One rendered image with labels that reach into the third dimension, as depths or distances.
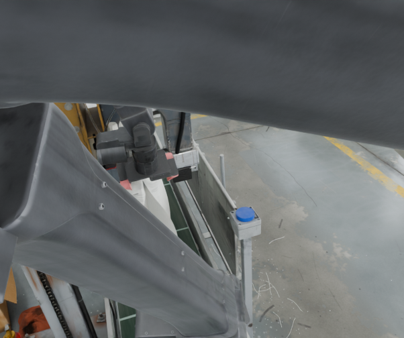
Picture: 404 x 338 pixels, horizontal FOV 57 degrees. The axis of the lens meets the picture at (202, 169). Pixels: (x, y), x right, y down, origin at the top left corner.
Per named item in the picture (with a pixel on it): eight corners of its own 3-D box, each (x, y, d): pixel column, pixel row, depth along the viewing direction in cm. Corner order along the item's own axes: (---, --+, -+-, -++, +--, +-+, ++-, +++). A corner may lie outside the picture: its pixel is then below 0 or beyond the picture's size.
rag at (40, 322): (54, 334, 187) (51, 329, 184) (14, 346, 183) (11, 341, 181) (55, 300, 204) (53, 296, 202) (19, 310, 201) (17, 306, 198)
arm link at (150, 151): (158, 147, 79) (154, 126, 82) (124, 152, 78) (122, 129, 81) (159, 163, 85) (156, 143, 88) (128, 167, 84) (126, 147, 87)
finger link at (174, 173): (145, 172, 100) (143, 154, 92) (172, 165, 102) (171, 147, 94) (152, 194, 97) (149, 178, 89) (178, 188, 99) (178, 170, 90)
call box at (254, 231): (261, 234, 122) (261, 220, 119) (238, 241, 121) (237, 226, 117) (251, 219, 129) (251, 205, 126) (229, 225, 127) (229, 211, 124)
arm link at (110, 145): (149, 125, 74) (145, 100, 80) (89, 131, 72) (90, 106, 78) (155, 169, 82) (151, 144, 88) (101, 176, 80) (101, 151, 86)
